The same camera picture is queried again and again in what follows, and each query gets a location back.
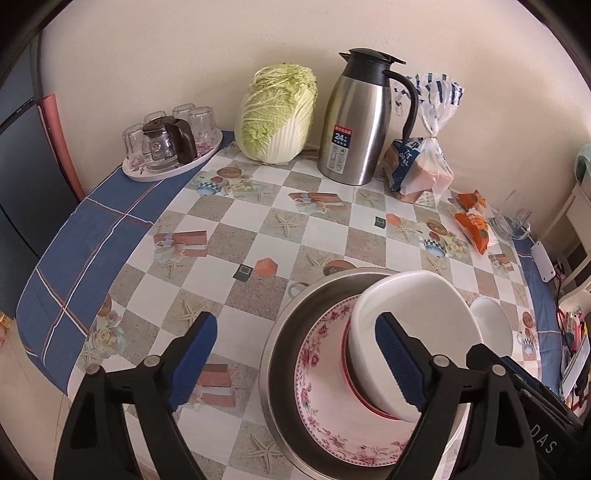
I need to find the white square bowl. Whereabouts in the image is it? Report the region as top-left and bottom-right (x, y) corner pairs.
(346, 270), (485, 423)

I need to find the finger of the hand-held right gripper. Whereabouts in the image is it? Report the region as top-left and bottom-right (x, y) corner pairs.
(502, 355), (544, 394)

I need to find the napa cabbage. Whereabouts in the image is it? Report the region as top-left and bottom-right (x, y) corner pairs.
(235, 64), (319, 164)

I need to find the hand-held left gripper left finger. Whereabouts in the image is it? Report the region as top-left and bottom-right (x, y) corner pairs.
(54, 311), (218, 480)

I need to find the stainless steel thermos jug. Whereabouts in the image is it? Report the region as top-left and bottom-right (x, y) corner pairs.
(317, 47), (419, 186)

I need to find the white oval tray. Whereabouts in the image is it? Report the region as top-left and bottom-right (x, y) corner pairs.
(121, 130), (223, 183)

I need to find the round pink floral plate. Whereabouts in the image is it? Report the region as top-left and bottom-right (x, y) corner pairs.
(294, 295), (423, 467)

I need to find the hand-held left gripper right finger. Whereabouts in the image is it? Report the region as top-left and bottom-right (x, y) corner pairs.
(375, 312), (541, 480)

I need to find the dark blue refrigerator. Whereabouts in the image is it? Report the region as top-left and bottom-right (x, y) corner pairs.
(0, 41), (79, 315)

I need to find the orange snack packet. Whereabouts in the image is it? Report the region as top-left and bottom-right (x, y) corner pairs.
(455, 210), (499, 256)
(451, 190), (490, 214)

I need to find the clear glass mug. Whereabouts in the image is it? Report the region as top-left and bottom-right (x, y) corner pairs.
(492, 190), (533, 241)

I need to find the glass teapot with dark handle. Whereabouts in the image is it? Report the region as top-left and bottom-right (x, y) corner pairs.
(141, 117), (198, 172)

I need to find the blue plaid tablecloth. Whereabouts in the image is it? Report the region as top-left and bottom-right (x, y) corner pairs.
(16, 141), (561, 393)

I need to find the white chair with cushion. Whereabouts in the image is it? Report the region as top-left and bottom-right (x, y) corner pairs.
(551, 143), (591, 296)

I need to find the colourful small clutter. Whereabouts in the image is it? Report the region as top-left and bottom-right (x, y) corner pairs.
(556, 302), (591, 402)

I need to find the stainless steel basin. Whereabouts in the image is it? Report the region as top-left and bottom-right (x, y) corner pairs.
(259, 267), (472, 480)

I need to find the bagged sliced bread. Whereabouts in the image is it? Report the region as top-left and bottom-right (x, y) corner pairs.
(381, 71), (465, 205)

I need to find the strawberry print bowl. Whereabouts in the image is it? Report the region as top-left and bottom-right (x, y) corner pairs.
(340, 316), (407, 422)

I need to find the pink foam board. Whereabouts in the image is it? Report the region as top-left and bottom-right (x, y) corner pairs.
(41, 93), (85, 201)

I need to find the small white floral bowl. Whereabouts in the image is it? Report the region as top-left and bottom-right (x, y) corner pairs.
(470, 296), (514, 358)

